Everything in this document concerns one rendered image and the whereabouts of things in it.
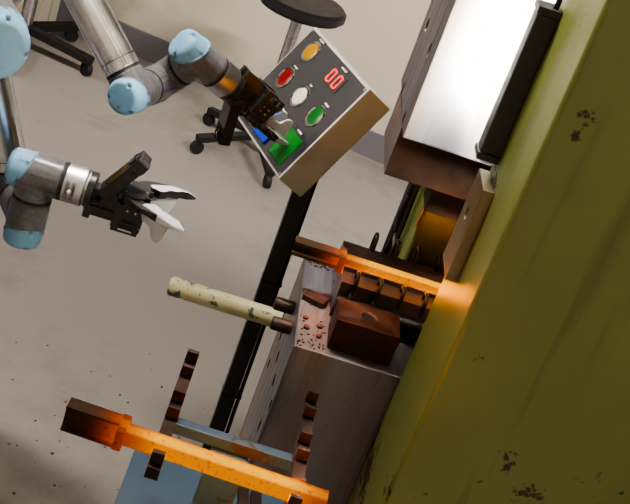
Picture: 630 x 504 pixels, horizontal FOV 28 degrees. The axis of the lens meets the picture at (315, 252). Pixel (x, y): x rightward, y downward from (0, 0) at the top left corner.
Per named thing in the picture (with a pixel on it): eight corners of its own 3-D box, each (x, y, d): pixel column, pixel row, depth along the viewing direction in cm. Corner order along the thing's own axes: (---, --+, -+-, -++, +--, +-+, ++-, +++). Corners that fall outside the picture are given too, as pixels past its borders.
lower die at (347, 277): (329, 315, 238) (343, 277, 235) (333, 267, 256) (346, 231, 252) (535, 379, 242) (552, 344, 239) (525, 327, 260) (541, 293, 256)
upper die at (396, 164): (383, 174, 225) (401, 127, 221) (383, 133, 243) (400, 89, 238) (600, 244, 229) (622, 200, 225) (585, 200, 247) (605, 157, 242)
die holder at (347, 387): (224, 529, 244) (293, 345, 225) (244, 419, 278) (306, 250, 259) (493, 608, 250) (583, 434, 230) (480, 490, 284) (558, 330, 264)
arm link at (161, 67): (117, 83, 259) (156, 58, 254) (142, 71, 269) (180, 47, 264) (137, 116, 260) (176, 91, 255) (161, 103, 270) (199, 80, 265)
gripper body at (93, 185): (146, 222, 244) (86, 203, 243) (157, 183, 240) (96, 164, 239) (139, 239, 237) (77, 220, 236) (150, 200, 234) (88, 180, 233)
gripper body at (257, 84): (287, 107, 269) (251, 75, 262) (259, 135, 270) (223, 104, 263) (276, 92, 275) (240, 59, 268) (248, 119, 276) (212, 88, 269)
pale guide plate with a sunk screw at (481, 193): (444, 279, 204) (483, 189, 197) (442, 254, 212) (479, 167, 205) (456, 283, 205) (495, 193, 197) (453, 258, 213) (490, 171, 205)
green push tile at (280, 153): (278, 165, 276) (302, 142, 275) (267, 149, 282) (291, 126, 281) (283, 170, 278) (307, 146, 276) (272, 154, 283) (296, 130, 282)
